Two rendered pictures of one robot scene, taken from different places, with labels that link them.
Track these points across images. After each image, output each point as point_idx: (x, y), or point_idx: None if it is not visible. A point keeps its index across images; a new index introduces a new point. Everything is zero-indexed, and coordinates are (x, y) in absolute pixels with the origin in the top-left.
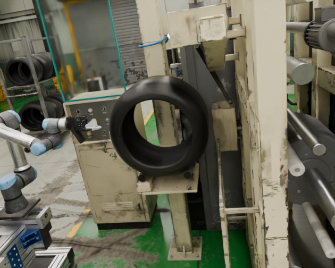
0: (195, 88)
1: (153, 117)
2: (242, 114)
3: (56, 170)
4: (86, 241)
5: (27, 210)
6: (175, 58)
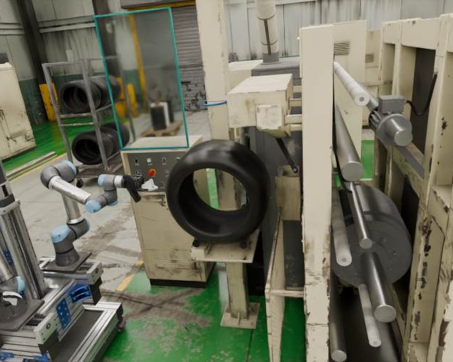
0: (262, 147)
1: None
2: None
3: (110, 212)
4: (136, 296)
5: (78, 265)
6: None
